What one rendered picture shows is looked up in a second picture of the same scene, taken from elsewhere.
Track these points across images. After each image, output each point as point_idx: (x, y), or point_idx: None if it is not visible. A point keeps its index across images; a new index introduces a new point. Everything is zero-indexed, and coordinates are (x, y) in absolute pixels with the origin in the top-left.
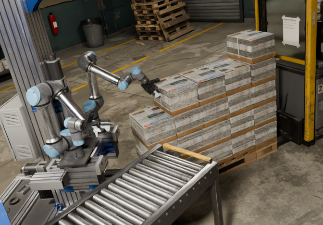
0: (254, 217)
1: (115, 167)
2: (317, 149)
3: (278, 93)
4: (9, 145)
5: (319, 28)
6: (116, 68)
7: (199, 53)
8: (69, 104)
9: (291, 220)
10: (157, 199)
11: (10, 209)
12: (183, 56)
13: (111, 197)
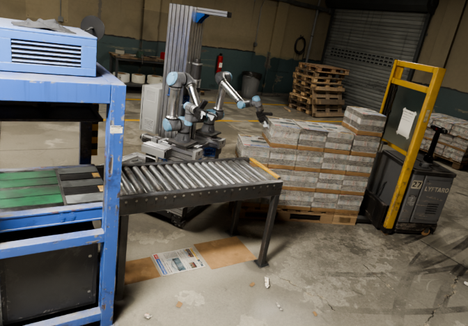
0: (301, 255)
1: None
2: (392, 239)
3: (379, 179)
4: (140, 115)
5: (438, 134)
6: (255, 119)
7: None
8: (193, 95)
9: (331, 270)
10: (223, 181)
11: None
12: None
13: (193, 169)
